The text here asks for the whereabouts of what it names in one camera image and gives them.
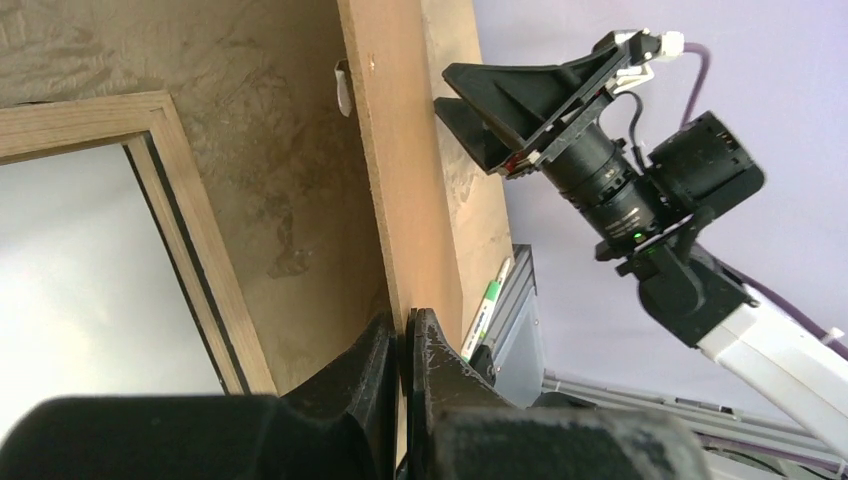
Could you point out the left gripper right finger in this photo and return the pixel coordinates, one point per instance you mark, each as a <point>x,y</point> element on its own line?
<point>459,427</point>

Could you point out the white green pen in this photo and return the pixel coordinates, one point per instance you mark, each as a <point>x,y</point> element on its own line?
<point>484,314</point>

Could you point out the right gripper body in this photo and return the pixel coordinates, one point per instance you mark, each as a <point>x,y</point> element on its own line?
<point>590,171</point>

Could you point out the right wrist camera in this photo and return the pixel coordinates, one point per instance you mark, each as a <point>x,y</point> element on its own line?
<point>642,47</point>

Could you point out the brown backing board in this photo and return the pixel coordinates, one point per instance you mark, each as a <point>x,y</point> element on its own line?
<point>391,81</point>

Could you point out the wooden picture frame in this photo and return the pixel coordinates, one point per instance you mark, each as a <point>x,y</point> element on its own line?
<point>148,126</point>

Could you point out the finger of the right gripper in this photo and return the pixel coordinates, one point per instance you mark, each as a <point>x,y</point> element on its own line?
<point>541,95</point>
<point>484,127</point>

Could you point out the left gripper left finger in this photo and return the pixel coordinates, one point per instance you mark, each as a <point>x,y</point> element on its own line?
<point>339,424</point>

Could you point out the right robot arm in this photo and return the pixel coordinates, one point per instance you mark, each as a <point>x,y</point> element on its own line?
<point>704,171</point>

